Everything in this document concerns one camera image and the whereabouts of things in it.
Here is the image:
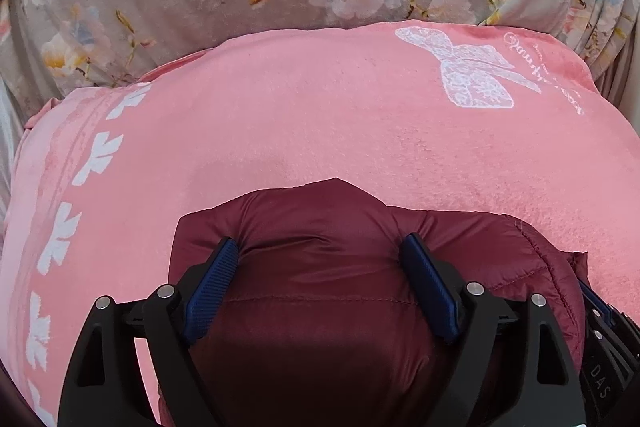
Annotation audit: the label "maroon quilted puffer jacket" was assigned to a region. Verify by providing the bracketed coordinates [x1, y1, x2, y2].
[169, 179, 586, 426]

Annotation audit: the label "pink fleece blanket white bows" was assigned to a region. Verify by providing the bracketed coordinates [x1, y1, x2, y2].
[1, 22, 639, 424]

